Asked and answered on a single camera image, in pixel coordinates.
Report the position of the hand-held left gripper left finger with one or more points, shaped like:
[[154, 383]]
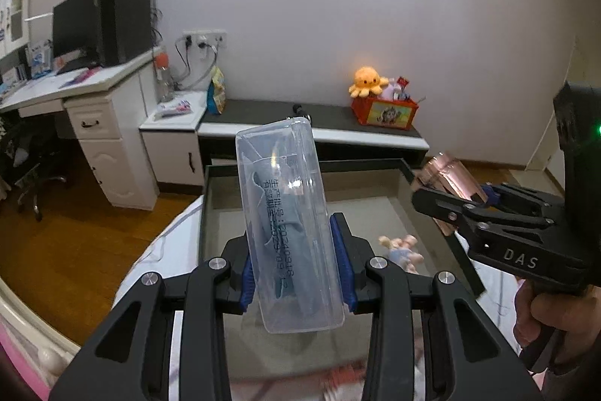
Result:
[[245, 286]]

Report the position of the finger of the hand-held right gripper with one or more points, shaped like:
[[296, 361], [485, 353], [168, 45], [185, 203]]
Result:
[[493, 195], [436, 201]]

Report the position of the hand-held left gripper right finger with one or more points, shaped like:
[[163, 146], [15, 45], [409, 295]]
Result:
[[343, 272]]

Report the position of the rose gold metal cup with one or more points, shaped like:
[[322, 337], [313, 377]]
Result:
[[446, 173]]

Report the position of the grey fabric storage box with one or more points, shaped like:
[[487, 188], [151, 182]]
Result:
[[375, 189]]

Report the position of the clear plastic case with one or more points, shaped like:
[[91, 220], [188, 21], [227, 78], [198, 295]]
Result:
[[286, 194]]

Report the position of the person's right hand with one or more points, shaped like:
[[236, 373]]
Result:
[[544, 311]]

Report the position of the small baby doll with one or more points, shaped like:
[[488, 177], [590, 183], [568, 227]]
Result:
[[401, 253]]

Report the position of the red printed toy box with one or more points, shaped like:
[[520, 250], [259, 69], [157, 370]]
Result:
[[385, 112]]

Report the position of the pink red patterned item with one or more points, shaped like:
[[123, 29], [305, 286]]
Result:
[[342, 382]]

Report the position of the purple plush toy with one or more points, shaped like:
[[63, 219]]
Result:
[[388, 92]]

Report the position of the small red packet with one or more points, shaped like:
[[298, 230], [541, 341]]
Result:
[[403, 82]]

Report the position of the low dark-topped cabinet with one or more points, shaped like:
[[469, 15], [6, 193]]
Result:
[[338, 119]]

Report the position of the orange octopus plush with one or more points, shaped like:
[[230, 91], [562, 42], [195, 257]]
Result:
[[368, 80]]

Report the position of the white side cabinet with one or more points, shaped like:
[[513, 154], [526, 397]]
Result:
[[169, 152]]

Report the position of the small black device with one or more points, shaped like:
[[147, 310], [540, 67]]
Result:
[[296, 106]]

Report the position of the pink printed pouch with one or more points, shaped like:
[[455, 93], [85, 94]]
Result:
[[173, 107]]

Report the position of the yellow blue snack bag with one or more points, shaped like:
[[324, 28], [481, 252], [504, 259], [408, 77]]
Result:
[[217, 93]]

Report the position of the white desk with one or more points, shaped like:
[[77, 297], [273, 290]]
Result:
[[117, 124]]

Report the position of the orange-capped clear bottle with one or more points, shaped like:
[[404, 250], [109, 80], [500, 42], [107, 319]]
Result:
[[164, 77]]

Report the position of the black office chair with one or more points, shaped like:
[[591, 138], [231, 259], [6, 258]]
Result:
[[33, 156]]

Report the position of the large black speaker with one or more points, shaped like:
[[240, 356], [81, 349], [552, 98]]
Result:
[[124, 25]]

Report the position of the blue white box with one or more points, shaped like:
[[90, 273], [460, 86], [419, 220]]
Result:
[[40, 58]]

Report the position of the black computer monitor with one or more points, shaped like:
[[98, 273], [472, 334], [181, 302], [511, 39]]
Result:
[[75, 25]]

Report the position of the white desk lamp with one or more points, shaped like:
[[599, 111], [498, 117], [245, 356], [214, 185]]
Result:
[[40, 18]]

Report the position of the white glass-door cabinet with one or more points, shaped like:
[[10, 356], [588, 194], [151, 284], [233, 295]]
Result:
[[16, 11]]

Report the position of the pink white bed frame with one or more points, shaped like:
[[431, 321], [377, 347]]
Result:
[[28, 335]]

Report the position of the white wall outlet strip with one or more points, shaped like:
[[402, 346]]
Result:
[[206, 39]]

